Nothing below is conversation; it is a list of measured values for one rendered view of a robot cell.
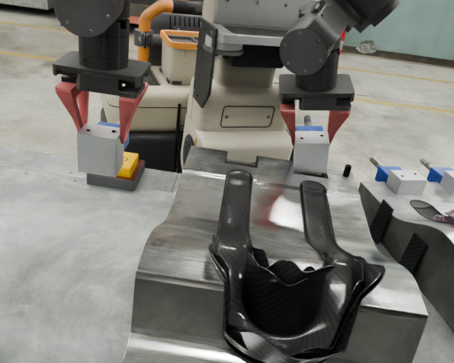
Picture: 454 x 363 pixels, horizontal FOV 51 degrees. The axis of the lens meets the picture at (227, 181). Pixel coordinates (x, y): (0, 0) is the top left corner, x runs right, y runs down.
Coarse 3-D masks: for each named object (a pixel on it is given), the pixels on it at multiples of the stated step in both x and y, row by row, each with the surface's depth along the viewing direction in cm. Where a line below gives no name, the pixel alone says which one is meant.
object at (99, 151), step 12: (84, 132) 59; (96, 132) 59; (108, 132) 60; (84, 144) 59; (96, 144) 59; (108, 144) 59; (120, 144) 61; (84, 156) 60; (96, 156) 60; (108, 156) 60; (120, 156) 62; (84, 168) 61; (96, 168) 60; (108, 168) 60; (120, 168) 63
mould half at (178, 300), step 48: (192, 192) 64; (288, 192) 68; (336, 192) 69; (192, 240) 47; (288, 240) 56; (336, 240) 59; (144, 288) 42; (192, 288) 42; (384, 288) 44; (144, 336) 44; (192, 336) 44; (384, 336) 43
